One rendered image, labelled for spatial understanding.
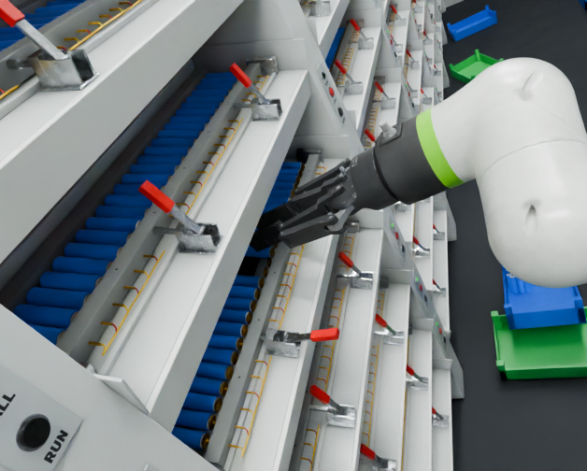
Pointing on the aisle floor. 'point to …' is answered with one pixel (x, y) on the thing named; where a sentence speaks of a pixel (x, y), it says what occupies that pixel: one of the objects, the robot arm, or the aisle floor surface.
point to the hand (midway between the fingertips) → (270, 227)
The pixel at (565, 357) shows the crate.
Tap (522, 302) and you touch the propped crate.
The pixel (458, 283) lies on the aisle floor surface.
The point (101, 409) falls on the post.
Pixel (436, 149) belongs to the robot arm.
